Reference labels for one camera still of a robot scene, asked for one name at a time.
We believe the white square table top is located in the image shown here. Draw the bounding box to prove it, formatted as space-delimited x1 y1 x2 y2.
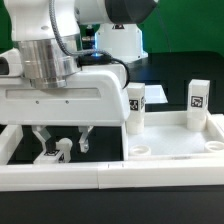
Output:
126 111 224 161

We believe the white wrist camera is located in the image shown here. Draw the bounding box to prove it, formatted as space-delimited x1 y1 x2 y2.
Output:
0 48 23 78

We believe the white marker sheet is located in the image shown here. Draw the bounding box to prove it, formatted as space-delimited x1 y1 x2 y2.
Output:
145 85 168 104

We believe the white left fence bar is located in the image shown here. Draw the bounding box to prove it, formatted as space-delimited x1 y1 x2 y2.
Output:
0 125 23 165

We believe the white fence bar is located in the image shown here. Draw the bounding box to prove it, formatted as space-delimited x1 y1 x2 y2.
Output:
0 125 23 165
0 158 224 192

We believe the white front fence bar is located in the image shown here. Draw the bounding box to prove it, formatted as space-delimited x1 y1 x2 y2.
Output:
0 158 224 192

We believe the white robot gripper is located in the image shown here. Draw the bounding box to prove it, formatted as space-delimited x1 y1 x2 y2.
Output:
0 64 130 153

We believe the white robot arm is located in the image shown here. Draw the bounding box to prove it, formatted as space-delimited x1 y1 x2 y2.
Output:
0 0 158 152

